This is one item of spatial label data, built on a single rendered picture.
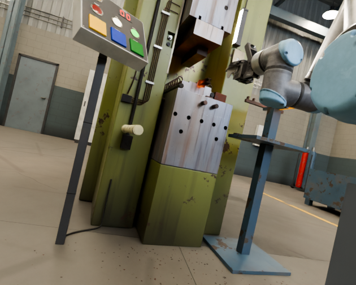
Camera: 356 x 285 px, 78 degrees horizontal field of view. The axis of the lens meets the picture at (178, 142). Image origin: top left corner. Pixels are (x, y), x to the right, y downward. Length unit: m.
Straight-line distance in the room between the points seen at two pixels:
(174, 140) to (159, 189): 0.30
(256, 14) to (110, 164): 1.50
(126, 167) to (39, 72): 6.69
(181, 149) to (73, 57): 6.79
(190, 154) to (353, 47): 1.00
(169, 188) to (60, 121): 6.50
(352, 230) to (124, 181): 1.18
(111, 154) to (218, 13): 1.10
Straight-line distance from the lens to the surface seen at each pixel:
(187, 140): 1.30
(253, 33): 1.91
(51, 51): 8.01
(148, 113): 1.43
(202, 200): 1.42
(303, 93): 0.86
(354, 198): 0.57
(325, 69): 0.52
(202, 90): 1.42
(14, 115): 7.97
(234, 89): 1.71
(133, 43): 1.17
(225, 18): 1.63
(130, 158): 1.43
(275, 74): 0.83
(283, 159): 9.38
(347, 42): 0.50
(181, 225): 1.42
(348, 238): 0.58
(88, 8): 1.14
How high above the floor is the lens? 0.60
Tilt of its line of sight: 1 degrees up
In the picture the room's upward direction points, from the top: 13 degrees clockwise
